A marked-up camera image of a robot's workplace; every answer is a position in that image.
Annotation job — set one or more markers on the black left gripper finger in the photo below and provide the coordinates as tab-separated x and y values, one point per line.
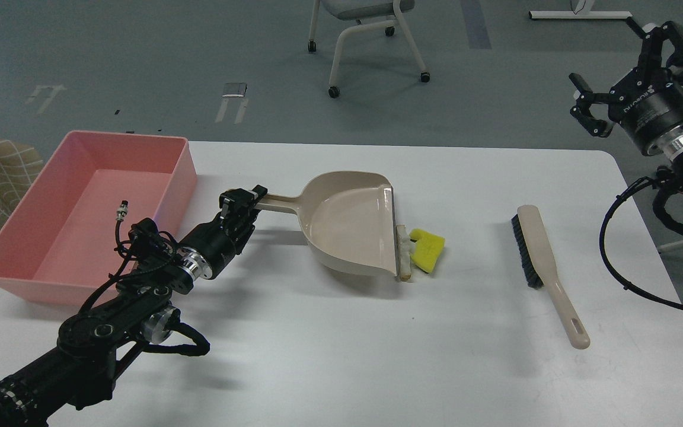
250	210
236	207

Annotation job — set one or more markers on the pink plastic bin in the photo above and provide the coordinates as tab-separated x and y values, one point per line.
59	243

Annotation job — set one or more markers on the bread crust slice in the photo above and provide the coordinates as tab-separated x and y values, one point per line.
404	247

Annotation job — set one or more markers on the beige hand brush black bristles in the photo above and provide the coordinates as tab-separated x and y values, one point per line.
541	272

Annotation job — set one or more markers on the yellow sponge piece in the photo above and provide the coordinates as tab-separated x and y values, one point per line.
427	249

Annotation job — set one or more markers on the white table leg base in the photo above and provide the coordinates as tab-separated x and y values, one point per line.
580	11

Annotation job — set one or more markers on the beige plastic dustpan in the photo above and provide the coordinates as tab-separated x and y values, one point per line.
348	221

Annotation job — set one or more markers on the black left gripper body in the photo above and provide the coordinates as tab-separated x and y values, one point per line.
206	250

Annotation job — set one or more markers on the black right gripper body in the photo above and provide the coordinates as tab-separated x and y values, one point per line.
651	114

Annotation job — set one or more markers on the metal floor outlet plate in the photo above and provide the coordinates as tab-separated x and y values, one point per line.
234	90

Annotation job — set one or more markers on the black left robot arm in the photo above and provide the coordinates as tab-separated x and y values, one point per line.
131	313

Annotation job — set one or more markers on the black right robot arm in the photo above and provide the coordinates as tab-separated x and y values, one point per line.
661	55

